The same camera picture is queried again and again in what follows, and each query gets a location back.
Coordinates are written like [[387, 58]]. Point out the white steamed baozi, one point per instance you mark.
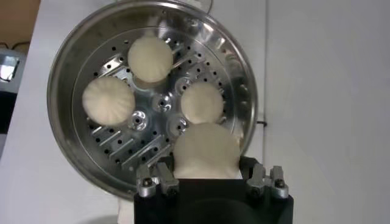
[[150, 59], [207, 149], [202, 102], [108, 100]]

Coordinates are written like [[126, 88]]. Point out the round glass pot lid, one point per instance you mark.
[[198, 3]]

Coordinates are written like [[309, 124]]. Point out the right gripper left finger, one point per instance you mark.
[[146, 185]]

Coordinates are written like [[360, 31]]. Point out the perforated steel steamer basket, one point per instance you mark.
[[76, 61]]

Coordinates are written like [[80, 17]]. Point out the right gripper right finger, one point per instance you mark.
[[278, 188]]

